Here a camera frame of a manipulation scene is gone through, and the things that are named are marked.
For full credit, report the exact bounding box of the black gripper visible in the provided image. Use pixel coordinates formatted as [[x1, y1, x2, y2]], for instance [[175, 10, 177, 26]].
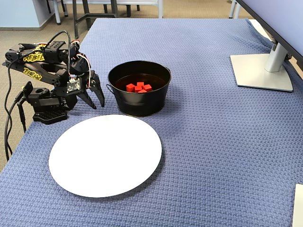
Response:
[[70, 56, 106, 110]]

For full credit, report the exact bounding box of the white round plate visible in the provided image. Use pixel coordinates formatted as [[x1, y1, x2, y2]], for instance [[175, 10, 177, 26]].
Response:
[[48, 114, 163, 198]]

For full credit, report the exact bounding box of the black metal bucket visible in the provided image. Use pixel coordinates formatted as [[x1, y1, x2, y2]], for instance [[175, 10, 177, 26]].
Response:
[[106, 61, 172, 118]]

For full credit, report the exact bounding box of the light blue cabinet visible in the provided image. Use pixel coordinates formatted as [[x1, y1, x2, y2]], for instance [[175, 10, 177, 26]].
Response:
[[0, 0, 56, 31]]

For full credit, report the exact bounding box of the blue woven tablecloth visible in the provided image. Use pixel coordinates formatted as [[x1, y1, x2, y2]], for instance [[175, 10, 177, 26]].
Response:
[[0, 17, 303, 227]]

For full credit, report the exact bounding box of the white metal leg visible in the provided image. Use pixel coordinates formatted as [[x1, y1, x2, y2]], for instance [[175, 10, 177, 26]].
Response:
[[228, 0, 241, 19]]

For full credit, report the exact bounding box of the silver monitor stand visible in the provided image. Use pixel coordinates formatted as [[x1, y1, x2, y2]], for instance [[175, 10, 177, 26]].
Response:
[[230, 39, 294, 92]]

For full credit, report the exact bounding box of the computer monitor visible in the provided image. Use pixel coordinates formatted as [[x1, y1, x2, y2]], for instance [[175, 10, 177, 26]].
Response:
[[236, 0, 303, 59]]

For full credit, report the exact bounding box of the white flat object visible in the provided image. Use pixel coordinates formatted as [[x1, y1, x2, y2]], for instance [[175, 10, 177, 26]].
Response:
[[292, 183, 303, 227]]

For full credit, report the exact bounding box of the small camera circuit board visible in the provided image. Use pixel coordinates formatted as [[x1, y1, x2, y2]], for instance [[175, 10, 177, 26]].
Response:
[[66, 77, 82, 94]]

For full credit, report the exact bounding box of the dark grey table frame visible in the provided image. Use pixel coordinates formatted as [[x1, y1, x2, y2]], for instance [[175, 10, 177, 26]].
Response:
[[72, 0, 119, 40]]

